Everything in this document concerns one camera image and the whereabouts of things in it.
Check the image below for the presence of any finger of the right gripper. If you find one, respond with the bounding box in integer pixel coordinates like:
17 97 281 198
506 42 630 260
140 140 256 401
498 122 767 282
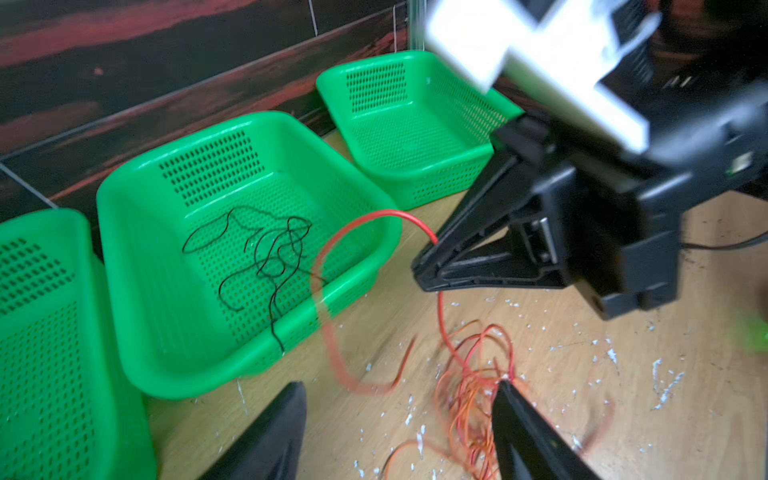
413 230 570 292
419 151 540 263

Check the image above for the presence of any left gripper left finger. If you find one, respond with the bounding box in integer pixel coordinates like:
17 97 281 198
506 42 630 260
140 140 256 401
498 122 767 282
201 382 307 480

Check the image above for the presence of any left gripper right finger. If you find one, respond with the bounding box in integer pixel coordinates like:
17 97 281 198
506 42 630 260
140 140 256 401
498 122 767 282
492 380 598 480

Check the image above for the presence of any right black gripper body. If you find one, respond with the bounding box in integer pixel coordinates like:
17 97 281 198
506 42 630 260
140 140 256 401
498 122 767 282
494 115 767 319

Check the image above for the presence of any orange cable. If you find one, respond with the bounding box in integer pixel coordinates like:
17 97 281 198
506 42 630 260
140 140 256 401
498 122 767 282
377 320 541 480

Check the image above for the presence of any red cable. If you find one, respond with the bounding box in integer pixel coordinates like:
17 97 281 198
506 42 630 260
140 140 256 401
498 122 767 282
310 209 517 397

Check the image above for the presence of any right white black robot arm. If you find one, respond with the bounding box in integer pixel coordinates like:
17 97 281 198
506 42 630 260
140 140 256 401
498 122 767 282
412 1 767 320

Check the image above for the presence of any right green plastic basket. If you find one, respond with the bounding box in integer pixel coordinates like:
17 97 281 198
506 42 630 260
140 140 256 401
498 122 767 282
316 51 523 210

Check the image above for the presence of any green plastic basket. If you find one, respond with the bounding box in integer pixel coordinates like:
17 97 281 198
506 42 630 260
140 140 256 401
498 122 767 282
316 51 523 210
1 209 158 479
96 111 402 400

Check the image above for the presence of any middle green plastic basket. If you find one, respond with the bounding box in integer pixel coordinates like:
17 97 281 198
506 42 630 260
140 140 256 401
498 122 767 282
96 111 402 400

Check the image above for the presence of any left green plastic basket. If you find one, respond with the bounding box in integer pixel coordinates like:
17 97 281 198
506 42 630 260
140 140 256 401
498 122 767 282
1 209 158 479

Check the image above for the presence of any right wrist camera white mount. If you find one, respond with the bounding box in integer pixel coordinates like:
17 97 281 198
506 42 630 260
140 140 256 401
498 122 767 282
425 1 662 154

